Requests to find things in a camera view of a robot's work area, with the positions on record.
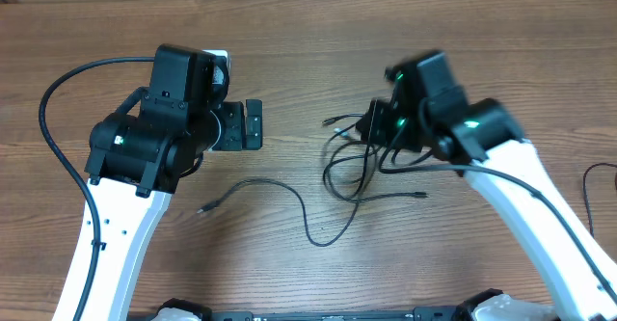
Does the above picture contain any black mounting rail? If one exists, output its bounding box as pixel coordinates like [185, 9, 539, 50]
[127, 289, 555, 321]

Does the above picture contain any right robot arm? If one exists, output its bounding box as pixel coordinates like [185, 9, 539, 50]
[356, 50, 616, 320]

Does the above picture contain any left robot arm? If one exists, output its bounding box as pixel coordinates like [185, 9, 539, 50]
[39, 44, 263, 320]

